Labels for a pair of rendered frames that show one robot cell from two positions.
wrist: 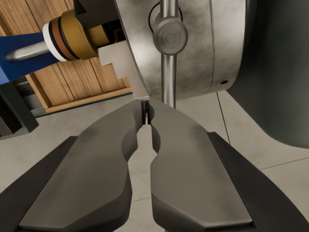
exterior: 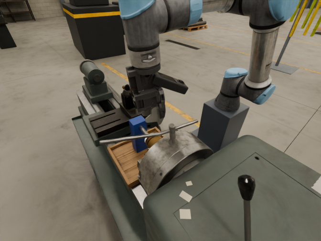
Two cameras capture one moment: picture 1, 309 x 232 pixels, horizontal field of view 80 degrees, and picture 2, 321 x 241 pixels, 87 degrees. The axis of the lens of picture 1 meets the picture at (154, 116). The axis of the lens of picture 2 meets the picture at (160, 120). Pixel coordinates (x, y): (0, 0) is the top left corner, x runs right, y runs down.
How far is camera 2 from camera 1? 0.51 m
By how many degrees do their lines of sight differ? 63
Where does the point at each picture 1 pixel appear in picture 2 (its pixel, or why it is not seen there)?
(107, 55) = not seen: hidden behind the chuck
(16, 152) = (41, 154)
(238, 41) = (176, 161)
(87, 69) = (134, 162)
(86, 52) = (151, 143)
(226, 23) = (179, 155)
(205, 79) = (160, 164)
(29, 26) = not seen: hidden behind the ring
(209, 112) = not seen: outside the picture
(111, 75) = (133, 173)
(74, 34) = (156, 138)
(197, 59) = (166, 154)
